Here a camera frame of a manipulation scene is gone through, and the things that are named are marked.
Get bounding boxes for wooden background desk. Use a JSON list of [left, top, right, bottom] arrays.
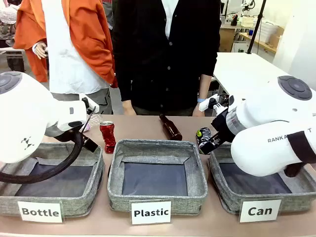
[[219, 24, 277, 54]]

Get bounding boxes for black tripod pole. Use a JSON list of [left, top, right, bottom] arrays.
[[246, 0, 268, 54]]

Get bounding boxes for white Can label sign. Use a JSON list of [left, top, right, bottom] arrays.
[[238, 198, 282, 223]]

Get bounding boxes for white Plastic label sign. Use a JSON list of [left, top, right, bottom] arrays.
[[130, 200, 172, 226]]

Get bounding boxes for white storage boxes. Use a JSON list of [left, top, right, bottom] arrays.
[[258, 20, 281, 43]]

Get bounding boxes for person in black cardigan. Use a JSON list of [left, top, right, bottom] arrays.
[[111, 0, 222, 117]]

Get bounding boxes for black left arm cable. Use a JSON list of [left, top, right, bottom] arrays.
[[0, 106, 97, 185]]

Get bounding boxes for white background table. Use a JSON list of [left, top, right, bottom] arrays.
[[212, 51, 297, 117]]

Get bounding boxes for white Bottle label sign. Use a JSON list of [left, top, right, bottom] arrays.
[[17, 200, 64, 224]]

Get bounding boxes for crushed red soda can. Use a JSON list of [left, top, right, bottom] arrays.
[[99, 120, 117, 154]]

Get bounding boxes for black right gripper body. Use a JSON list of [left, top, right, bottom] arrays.
[[211, 110, 239, 144]]

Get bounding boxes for brown glass bottle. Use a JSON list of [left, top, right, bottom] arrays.
[[159, 114, 183, 141]]

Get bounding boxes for person right hand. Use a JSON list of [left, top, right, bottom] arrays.
[[121, 99, 137, 116]]

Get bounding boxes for person left hand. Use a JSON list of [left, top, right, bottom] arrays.
[[192, 101, 206, 117]]

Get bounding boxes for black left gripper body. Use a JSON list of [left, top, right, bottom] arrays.
[[82, 135, 99, 153]]

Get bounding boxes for background person in light shirt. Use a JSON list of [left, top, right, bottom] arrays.
[[0, 0, 22, 47]]

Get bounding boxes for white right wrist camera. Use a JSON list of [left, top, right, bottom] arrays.
[[198, 93, 229, 112]]

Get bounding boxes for grey fabric basket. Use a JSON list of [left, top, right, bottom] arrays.
[[107, 139, 208, 216], [207, 142, 316, 215], [0, 142, 105, 218]]

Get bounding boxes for mannequin in orange jacket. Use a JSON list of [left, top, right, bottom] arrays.
[[12, 0, 119, 115]]

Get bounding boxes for black right arm cable sleeve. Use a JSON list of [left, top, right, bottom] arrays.
[[283, 130, 316, 178]]

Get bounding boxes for person left forearm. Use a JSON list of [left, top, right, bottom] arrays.
[[198, 74, 213, 100]]

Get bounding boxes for crushed black green can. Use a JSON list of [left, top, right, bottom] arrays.
[[196, 127, 213, 148]]

